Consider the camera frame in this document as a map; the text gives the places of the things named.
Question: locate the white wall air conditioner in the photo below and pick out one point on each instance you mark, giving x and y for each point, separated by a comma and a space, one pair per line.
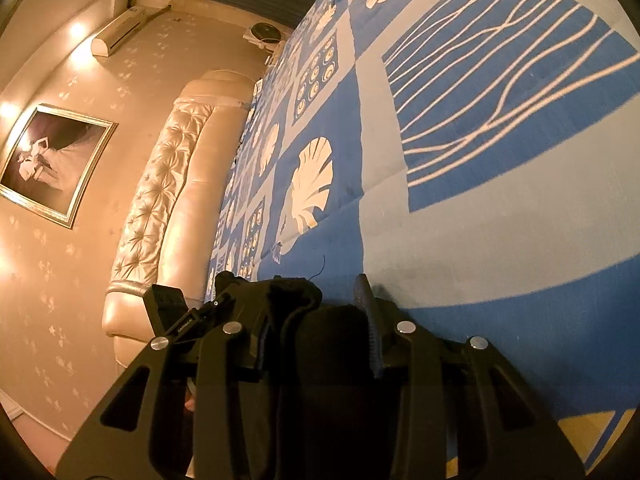
113, 35

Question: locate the blue patterned bed sheet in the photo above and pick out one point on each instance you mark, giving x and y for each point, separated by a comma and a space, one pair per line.
478, 160

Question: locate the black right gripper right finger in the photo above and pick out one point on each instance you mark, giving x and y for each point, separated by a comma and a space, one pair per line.
464, 399

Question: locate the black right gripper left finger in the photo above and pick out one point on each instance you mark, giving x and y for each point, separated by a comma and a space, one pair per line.
182, 409

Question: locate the black pants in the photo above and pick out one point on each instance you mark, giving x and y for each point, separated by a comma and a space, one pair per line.
328, 417

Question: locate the framed wall picture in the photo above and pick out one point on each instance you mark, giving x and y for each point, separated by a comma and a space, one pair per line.
51, 161

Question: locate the cream tufted headboard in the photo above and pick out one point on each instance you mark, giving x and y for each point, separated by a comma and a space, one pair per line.
170, 228

